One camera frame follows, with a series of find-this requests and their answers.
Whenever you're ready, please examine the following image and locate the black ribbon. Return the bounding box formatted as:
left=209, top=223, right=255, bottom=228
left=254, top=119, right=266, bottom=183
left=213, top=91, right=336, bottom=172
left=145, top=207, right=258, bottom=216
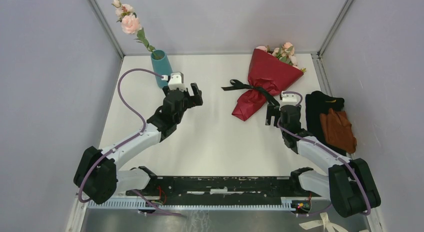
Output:
left=221, top=79, right=280, bottom=106

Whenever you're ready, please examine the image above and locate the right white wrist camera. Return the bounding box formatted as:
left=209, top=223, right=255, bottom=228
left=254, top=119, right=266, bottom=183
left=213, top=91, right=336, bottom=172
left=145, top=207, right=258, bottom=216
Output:
left=280, top=91, right=299, bottom=106

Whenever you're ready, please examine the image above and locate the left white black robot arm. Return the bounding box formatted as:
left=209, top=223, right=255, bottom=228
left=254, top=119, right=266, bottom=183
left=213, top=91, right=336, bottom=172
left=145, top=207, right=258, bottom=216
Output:
left=73, top=83, right=203, bottom=204

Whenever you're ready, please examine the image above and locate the pink flower stem in vase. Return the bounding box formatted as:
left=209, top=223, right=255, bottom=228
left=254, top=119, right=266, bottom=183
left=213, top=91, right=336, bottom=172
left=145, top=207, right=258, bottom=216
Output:
left=111, top=0, right=156, bottom=54

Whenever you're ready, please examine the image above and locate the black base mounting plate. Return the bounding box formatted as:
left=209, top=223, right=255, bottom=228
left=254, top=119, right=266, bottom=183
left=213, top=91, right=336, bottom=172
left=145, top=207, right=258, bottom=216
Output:
left=140, top=176, right=318, bottom=205

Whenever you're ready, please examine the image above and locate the white paper strip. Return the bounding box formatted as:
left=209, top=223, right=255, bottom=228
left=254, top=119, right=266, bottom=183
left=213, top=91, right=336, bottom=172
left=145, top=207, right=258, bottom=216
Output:
left=299, top=212, right=349, bottom=232

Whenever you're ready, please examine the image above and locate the teal ceramic vase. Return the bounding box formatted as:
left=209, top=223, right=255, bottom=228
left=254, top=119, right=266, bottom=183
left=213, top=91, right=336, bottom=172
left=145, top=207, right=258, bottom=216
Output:
left=150, top=50, right=173, bottom=76

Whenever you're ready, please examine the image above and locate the orange cloth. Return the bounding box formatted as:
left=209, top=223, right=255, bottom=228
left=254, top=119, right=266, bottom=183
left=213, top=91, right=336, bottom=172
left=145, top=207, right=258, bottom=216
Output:
left=319, top=108, right=357, bottom=154

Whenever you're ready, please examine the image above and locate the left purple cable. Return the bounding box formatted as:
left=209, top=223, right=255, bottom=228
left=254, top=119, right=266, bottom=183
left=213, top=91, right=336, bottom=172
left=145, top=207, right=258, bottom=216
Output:
left=77, top=68, right=165, bottom=204

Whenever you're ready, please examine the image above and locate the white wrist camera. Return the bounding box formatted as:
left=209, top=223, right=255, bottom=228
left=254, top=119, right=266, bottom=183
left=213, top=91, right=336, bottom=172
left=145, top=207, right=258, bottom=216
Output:
left=161, top=72, right=187, bottom=91
left=280, top=91, right=299, bottom=106

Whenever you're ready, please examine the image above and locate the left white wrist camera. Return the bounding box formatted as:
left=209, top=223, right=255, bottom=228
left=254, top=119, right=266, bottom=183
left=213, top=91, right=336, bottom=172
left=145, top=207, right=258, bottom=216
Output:
left=161, top=72, right=187, bottom=91

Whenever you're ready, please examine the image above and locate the white slotted cable duct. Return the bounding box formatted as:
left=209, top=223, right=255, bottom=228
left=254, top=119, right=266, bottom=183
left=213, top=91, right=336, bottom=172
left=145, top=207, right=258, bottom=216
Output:
left=87, top=198, right=295, bottom=211

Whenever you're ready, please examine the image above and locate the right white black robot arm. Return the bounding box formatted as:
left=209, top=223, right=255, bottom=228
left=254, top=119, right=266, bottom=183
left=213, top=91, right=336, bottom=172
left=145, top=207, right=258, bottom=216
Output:
left=265, top=104, right=382, bottom=218

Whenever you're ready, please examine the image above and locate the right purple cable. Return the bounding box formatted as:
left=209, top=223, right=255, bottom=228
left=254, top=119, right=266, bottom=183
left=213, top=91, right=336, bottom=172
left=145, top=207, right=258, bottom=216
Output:
left=277, top=91, right=373, bottom=216

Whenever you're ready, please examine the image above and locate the purple cable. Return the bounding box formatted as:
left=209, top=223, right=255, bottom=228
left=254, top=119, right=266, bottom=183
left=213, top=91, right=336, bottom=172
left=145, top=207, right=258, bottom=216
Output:
left=77, top=68, right=165, bottom=204
left=277, top=91, right=373, bottom=216

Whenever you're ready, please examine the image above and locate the red paper bouquet wrapper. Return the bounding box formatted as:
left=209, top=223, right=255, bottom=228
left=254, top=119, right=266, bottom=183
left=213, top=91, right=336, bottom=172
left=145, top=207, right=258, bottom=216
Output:
left=232, top=49, right=304, bottom=121

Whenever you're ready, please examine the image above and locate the black cloth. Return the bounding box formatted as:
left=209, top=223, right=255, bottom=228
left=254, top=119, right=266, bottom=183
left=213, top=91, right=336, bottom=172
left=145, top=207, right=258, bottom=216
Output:
left=305, top=91, right=346, bottom=156

